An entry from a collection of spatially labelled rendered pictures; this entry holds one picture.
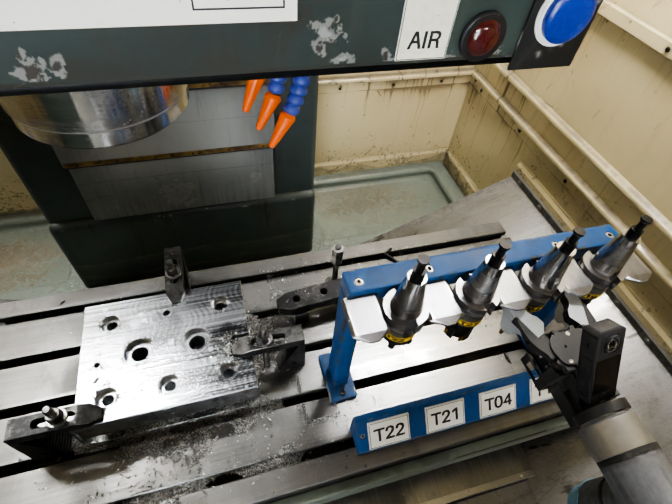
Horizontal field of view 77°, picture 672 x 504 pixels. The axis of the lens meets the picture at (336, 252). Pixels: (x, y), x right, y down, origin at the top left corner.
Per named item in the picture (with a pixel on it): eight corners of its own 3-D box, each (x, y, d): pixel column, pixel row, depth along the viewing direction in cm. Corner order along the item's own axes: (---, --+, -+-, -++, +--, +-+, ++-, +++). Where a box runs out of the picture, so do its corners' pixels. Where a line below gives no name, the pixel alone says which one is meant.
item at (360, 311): (393, 339, 56) (394, 336, 55) (355, 347, 54) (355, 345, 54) (376, 296, 60) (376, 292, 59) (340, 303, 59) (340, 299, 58)
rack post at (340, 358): (357, 397, 82) (382, 317, 59) (330, 404, 80) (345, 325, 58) (343, 351, 88) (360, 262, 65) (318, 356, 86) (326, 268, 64)
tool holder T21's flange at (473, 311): (475, 278, 64) (481, 268, 62) (502, 309, 61) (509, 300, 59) (442, 292, 62) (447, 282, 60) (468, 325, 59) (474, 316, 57)
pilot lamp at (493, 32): (496, 59, 24) (511, 18, 23) (462, 61, 24) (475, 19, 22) (491, 54, 25) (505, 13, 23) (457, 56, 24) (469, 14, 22)
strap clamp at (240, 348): (304, 365, 85) (306, 328, 74) (238, 380, 82) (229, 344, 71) (301, 350, 87) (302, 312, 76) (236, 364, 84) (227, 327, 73)
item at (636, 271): (655, 280, 66) (659, 277, 65) (628, 286, 65) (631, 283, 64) (625, 247, 70) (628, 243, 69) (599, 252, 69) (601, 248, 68)
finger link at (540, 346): (504, 327, 61) (557, 374, 58) (509, 322, 60) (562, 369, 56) (523, 310, 63) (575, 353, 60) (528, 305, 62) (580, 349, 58)
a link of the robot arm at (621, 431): (619, 453, 49) (674, 435, 51) (595, 414, 52) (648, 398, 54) (584, 466, 55) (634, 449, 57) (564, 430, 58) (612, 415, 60)
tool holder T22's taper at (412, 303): (417, 291, 59) (429, 261, 54) (426, 318, 56) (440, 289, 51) (386, 294, 58) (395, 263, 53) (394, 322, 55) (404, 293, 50)
